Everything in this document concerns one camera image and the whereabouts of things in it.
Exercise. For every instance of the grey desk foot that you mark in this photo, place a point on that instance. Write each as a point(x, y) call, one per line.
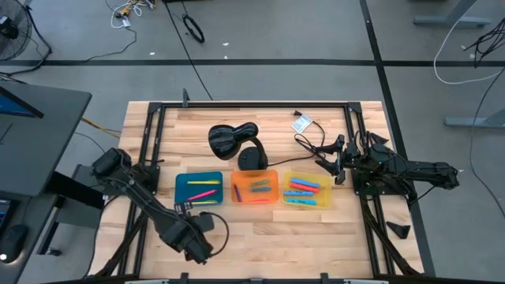
point(473, 121)
point(450, 20)

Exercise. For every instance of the pink highlighter marker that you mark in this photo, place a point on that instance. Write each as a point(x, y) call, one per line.
point(202, 195)
point(258, 200)
point(304, 188)

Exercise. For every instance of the teal plastic bin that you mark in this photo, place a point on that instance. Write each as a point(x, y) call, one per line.
point(181, 175)

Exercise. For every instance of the black computer mouse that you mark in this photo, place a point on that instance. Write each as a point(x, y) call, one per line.
point(13, 242)

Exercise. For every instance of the computer monitor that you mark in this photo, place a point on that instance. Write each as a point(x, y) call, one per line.
point(16, 106)

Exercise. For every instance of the dark grey desk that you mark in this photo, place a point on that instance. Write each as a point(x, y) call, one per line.
point(47, 138)

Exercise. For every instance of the green marker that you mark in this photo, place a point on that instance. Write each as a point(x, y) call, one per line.
point(259, 183)

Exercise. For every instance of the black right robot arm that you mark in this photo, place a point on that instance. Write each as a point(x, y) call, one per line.
point(426, 171)

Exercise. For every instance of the yellow highlighter pen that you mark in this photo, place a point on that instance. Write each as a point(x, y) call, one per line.
point(203, 182)
point(203, 202)

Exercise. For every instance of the yellow translucent plastic bin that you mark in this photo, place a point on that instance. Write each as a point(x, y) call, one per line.
point(325, 197)

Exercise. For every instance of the white paper tag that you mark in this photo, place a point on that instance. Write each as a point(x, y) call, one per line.
point(301, 123)

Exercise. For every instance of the purple marker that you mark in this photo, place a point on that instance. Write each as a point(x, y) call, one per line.
point(237, 193)

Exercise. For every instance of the black desk base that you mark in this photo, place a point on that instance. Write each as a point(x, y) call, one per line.
point(75, 189)

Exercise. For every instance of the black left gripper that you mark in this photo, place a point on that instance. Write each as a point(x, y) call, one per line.
point(188, 219)

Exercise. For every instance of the black aluminium table frame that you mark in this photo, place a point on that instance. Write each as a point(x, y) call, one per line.
point(154, 106)

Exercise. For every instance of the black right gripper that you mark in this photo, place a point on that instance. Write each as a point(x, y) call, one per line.
point(355, 155)

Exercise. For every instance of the grey-blue marker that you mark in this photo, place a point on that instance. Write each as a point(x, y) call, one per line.
point(260, 189)

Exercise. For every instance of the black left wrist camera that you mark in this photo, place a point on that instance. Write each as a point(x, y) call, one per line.
point(206, 222)

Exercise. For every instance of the orange translucent plastic bin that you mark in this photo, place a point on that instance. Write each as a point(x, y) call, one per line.
point(244, 175)

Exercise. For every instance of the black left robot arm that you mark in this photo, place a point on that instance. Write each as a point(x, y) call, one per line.
point(150, 201)

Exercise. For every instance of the black floor fan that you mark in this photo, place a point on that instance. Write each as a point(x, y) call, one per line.
point(6, 25)

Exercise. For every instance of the teal blue marker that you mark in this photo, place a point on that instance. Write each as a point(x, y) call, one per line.
point(301, 202)

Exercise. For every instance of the black gooseneck desk lamp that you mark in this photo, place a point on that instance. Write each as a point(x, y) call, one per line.
point(227, 142)

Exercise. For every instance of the black triangular plastic part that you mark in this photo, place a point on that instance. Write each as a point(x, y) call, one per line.
point(400, 230)

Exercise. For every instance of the thick blue marker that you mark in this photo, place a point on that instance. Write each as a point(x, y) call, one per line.
point(298, 193)

